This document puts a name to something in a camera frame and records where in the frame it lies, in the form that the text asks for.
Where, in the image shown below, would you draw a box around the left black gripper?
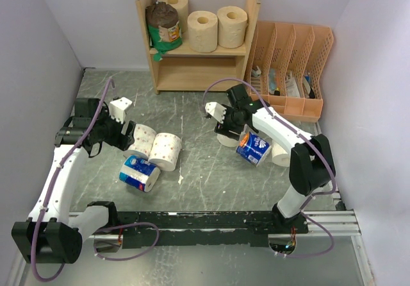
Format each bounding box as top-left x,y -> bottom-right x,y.
92,106 -> 136,151

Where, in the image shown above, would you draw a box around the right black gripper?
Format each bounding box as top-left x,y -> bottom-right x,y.
214,105 -> 245,140

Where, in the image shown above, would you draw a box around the plain white roll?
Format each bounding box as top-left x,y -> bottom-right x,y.
271,142 -> 290,167
217,133 -> 239,147

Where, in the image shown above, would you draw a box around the blue roll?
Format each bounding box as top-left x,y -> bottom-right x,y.
236,131 -> 272,167
119,155 -> 161,192

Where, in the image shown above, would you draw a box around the beige paper roll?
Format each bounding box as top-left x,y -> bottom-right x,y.
158,0 -> 188,33
217,6 -> 248,49
188,11 -> 218,53

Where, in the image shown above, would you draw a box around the green brown paper roll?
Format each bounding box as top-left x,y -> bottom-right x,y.
145,1 -> 183,62

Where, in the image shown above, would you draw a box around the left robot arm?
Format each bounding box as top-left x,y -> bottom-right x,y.
12,97 -> 136,264

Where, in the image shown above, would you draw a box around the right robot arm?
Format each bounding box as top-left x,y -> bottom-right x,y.
204,82 -> 336,233

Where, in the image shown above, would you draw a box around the wooden two-tier shelf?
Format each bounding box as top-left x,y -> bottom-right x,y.
135,0 -> 261,93

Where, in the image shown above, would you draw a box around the pink dotted roll left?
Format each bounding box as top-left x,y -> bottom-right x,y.
123,124 -> 156,160

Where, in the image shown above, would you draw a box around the pink dotted roll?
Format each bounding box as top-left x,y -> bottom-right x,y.
148,133 -> 182,171
123,124 -> 156,160

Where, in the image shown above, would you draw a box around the white item in organizer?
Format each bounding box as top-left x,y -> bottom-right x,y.
251,66 -> 262,78

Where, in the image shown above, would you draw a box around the blue item in organizer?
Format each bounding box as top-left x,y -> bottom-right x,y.
268,68 -> 280,96

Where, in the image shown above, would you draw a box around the pink dotted roll right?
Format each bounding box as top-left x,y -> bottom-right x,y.
148,133 -> 182,171

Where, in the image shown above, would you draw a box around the papers in organizer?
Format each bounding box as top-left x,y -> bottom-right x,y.
284,71 -> 301,98

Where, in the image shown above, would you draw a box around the orange plastic file organizer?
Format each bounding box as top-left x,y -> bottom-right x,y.
245,21 -> 334,122

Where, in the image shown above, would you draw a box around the dark items in organizer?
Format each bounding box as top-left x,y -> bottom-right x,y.
302,71 -> 316,99

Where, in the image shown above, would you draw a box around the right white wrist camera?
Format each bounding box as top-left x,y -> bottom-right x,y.
205,102 -> 227,124

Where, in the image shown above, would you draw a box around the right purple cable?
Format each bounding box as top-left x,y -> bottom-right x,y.
201,77 -> 338,258

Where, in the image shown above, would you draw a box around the purple cable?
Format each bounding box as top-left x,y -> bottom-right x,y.
201,77 -> 338,258
30,77 -> 160,282

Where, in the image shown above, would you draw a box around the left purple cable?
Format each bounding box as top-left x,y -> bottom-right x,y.
30,77 -> 160,282

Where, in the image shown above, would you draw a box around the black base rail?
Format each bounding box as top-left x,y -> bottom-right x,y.
83,210 -> 309,250

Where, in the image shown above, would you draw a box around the aluminium extrusion rail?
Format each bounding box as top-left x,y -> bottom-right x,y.
297,182 -> 361,237

